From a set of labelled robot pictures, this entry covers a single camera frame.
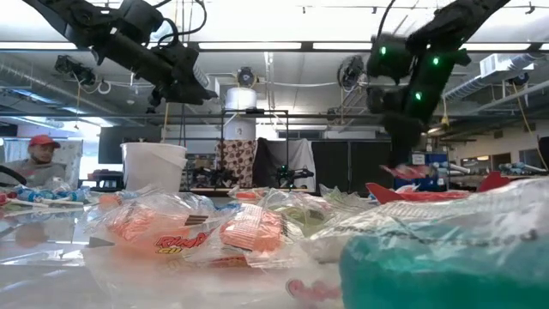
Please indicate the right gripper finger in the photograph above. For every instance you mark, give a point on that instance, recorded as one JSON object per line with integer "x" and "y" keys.
{"x": 403, "y": 150}

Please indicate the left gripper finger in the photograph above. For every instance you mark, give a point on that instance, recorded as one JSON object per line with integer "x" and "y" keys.
{"x": 201, "y": 96}

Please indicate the red candy packet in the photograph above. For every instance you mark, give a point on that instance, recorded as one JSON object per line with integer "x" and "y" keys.
{"x": 407, "y": 171}
{"x": 493, "y": 182}
{"x": 412, "y": 196}

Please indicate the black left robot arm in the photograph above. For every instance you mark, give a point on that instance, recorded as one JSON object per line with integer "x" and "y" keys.
{"x": 120, "y": 47}

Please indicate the black background robot arm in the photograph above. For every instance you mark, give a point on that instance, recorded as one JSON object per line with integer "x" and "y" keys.
{"x": 214, "y": 177}
{"x": 293, "y": 173}

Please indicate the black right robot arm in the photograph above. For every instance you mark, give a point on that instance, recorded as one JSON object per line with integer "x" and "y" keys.
{"x": 454, "y": 21}

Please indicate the blue storage bins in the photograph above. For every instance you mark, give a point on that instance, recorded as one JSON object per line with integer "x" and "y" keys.
{"x": 422, "y": 183}

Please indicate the white cylinder tank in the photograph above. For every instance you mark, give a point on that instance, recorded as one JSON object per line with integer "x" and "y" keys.
{"x": 241, "y": 98}

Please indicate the black partition panel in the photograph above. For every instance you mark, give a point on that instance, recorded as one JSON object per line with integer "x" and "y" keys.
{"x": 351, "y": 165}

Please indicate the brown polka-dot cloth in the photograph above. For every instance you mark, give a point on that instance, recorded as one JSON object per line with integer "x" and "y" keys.
{"x": 236, "y": 156}

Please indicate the black fan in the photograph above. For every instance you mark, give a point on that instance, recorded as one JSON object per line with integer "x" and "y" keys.
{"x": 351, "y": 70}

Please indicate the white plastic bucket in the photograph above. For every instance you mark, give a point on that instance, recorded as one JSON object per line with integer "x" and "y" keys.
{"x": 152, "y": 165}

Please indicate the black cloth drape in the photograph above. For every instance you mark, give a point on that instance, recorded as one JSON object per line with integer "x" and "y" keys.
{"x": 266, "y": 161}

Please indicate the black monitor screen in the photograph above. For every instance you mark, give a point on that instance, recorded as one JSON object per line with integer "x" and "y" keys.
{"x": 111, "y": 143}

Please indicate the white cloth drape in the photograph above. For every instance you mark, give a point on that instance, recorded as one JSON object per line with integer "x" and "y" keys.
{"x": 300, "y": 154}

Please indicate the black ceiling-mounted device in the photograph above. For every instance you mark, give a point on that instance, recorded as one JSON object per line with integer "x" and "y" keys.
{"x": 75, "y": 68}

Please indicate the white floral curtain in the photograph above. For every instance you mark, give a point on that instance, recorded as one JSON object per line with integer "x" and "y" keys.
{"x": 73, "y": 154}

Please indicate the person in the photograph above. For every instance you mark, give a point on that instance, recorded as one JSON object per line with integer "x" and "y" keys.
{"x": 40, "y": 165}

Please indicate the black curved bar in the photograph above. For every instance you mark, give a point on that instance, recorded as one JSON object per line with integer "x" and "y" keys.
{"x": 15, "y": 175}

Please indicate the white work surface sheet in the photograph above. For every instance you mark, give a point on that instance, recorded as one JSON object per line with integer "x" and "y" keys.
{"x": 43, "y": 274}

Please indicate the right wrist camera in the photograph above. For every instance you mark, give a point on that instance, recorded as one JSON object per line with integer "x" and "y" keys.
{"x": 379, "y": 99}

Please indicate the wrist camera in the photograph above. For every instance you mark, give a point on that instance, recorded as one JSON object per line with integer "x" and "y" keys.
{"x": 137, "y": 19}
{"x": 379, "y": 99}

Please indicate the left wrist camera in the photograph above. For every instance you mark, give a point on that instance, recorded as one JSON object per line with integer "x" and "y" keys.
{"x": 137, "y": 19}

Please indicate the silver air duct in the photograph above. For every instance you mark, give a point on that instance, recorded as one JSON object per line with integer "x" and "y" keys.
{"x": 480, "y": 83}

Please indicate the black overhead frame bar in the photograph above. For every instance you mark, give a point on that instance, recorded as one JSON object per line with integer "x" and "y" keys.
{"x": 307, "y": 46}

